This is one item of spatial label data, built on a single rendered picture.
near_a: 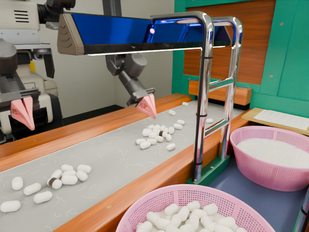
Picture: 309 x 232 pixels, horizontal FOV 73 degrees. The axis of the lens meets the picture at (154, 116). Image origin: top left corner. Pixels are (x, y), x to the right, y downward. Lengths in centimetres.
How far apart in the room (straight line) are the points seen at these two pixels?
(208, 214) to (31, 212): 36
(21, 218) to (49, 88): 105
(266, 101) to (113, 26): 75
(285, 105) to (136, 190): 74
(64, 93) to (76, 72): 30
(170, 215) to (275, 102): 71
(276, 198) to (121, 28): 57
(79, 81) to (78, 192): 240
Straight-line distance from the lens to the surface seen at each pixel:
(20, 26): 115
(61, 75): 275
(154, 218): 45
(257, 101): 103
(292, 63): 99
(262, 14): 103
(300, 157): 77
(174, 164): 55
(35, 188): 56
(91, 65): 292
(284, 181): 67
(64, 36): 43
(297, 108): 100
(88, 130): 77
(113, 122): 82
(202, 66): 46
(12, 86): 65
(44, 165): 66
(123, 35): 47
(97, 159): 63
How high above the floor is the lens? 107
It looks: 21 degrees down
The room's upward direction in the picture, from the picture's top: straight up
